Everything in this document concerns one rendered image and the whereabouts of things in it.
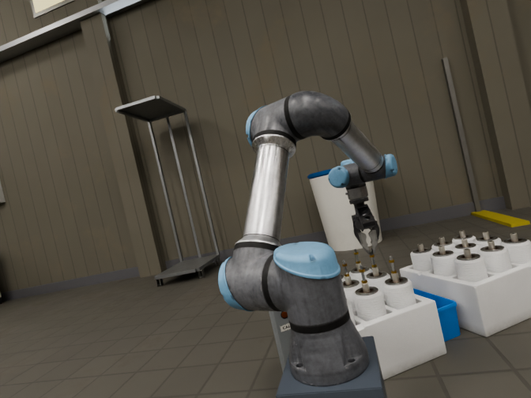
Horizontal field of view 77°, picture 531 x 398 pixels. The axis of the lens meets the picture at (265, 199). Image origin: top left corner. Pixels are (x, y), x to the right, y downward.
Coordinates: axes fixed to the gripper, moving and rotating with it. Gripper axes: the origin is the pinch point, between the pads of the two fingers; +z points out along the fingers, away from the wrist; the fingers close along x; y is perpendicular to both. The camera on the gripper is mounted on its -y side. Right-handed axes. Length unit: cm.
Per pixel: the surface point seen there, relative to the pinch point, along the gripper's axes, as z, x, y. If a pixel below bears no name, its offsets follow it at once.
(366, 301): 11.1, 7.7, -19.4
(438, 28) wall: -148, -138, 217
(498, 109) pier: -58, -165, 200
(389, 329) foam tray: 20.4, 2.7, -21.6
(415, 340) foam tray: 26.6, -4.6, -18.5
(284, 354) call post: 20.3, 36.4, -26.2
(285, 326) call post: 12.2, 34.1, -25.3
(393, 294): 12.6, -1.8, -14.1
